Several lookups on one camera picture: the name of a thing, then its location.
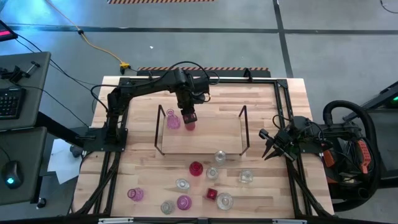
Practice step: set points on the black hazard-striped floor mat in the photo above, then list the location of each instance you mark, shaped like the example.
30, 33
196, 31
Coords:
155, 1
236, 72

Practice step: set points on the small orange part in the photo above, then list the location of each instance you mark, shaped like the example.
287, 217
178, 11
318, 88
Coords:
329, 158

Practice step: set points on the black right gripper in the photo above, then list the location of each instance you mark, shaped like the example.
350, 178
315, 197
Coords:
289, 140

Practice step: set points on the clear ribbed cylinder vase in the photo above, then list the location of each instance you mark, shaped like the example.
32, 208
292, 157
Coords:
182, 184

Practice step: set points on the wooden shelf with black frame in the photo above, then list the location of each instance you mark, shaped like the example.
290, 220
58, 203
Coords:
211, 137

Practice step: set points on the clear diamond-cut glass vase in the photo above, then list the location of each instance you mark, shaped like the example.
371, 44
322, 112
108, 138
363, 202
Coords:
220, 156

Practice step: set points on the large pink ribbed bottle vase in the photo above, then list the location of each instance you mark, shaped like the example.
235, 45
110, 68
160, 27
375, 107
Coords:
184, 202

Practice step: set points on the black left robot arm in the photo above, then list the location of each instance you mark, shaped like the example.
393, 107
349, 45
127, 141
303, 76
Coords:
140, 87

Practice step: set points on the tall red ribbed vase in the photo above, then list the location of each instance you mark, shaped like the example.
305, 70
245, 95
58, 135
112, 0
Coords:
190, 127

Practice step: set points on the black keyboard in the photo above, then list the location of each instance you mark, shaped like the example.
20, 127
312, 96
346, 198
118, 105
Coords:
11, 104

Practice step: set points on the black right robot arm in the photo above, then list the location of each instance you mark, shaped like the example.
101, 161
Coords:
335, 132

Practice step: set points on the black computer mouse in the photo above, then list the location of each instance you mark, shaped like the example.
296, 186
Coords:
12, 174

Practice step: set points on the white paper sheet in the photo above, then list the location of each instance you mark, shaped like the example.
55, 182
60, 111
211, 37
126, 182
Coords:
62, 161

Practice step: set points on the round red glass vase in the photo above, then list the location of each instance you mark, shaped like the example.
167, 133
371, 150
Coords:
196, 168

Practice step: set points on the clear square glass vase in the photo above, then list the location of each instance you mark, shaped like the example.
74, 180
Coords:
246, 176

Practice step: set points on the silver aluminium bracket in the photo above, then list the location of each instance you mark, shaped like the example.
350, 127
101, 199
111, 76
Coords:
289, 221
115, 221

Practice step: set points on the black round knob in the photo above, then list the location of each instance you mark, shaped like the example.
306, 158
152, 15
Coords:
41, 203

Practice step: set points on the clear ribbed narrow-neck vase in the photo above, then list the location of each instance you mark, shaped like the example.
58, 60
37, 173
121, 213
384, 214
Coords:
167, 207

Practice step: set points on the black rail bracket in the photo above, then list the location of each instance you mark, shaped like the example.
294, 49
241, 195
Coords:
247, 74

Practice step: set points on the pink glass vase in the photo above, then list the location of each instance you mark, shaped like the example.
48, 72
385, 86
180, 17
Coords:
173, 122
135, 194

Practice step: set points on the black desk clamp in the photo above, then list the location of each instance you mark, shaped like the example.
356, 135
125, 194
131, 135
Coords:
15, 74

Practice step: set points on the red square-base glass vase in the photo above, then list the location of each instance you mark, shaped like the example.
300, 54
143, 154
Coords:
211, 193

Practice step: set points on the wide clear diamond-pattern vase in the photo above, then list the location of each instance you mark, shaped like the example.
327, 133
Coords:
224, 201

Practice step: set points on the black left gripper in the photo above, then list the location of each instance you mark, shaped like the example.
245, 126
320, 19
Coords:
186, 102

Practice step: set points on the grey desk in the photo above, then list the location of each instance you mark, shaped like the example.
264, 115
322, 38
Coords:
34, 81
28, 149

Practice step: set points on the orange and black tool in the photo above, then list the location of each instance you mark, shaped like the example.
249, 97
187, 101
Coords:
364, 155

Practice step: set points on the black tablet screen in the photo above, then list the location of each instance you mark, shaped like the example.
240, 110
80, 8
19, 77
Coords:
7, 31

